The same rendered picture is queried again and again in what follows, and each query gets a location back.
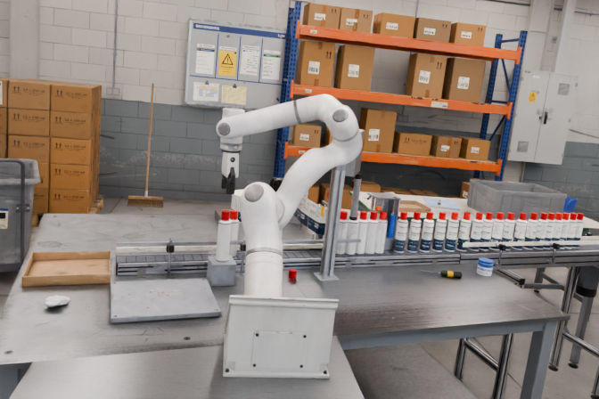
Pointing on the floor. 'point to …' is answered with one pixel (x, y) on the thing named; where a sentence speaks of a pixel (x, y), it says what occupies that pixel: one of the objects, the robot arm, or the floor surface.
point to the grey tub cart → (16, 210)
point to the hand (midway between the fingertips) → (227, 189)
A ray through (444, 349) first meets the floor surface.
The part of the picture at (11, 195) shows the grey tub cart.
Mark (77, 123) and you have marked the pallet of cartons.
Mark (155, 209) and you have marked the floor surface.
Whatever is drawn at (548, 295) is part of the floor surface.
